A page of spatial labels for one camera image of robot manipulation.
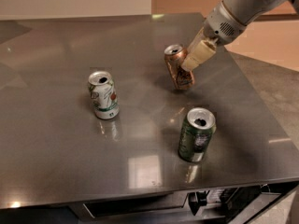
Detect dark green soda can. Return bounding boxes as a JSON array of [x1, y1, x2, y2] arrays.
[[178, 107, 216, 162]]

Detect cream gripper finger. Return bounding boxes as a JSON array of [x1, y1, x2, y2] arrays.
[[181, 40, 216, 72], [187, 28, 205, 57]]

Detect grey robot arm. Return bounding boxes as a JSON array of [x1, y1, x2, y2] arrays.
[[181, 0, 299, 71]]

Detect white green soda can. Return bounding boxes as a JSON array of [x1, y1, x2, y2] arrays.
[[88, 71, 120, 119]]

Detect orange soda can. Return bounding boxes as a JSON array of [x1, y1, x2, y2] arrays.
[[164, 44, 194, 90]]

